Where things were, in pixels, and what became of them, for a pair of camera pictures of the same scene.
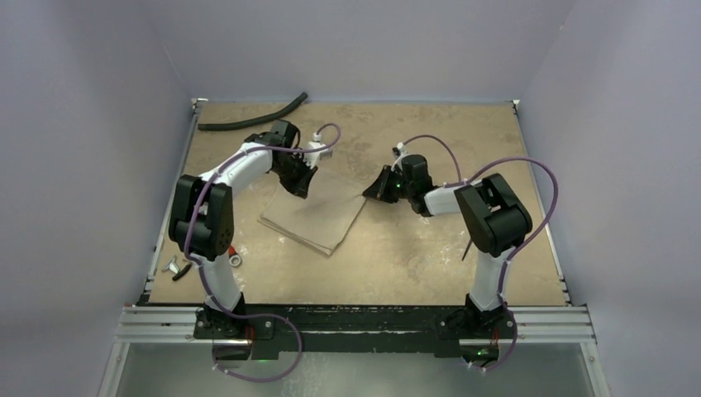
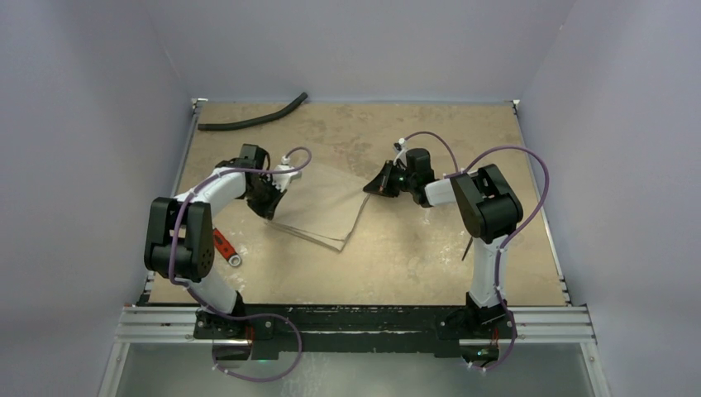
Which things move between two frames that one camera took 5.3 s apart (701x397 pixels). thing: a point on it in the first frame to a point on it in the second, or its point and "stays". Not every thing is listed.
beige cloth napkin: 321,220 stays
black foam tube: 226,126 stays
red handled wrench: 233,255 stays
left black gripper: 300,188 to 268,210
